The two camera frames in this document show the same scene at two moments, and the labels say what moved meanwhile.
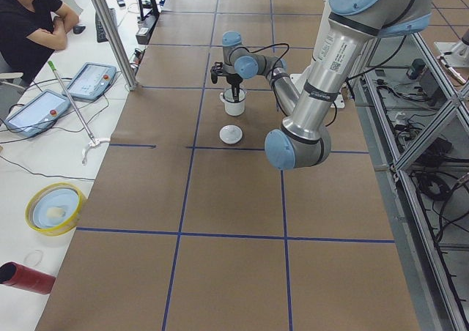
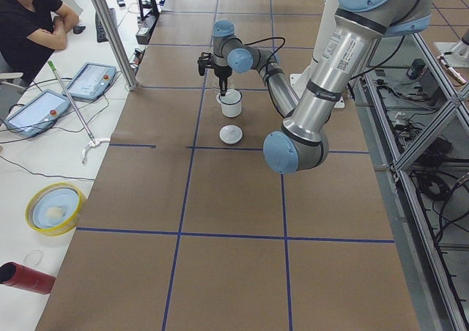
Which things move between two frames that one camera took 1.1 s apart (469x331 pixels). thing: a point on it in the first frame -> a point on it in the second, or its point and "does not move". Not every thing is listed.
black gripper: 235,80 -> 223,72
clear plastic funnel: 229,95 -> 215,85
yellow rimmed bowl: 54,208 does not move
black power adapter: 416,68 does not move
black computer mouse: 78,29 does not move
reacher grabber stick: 93,141 does not move
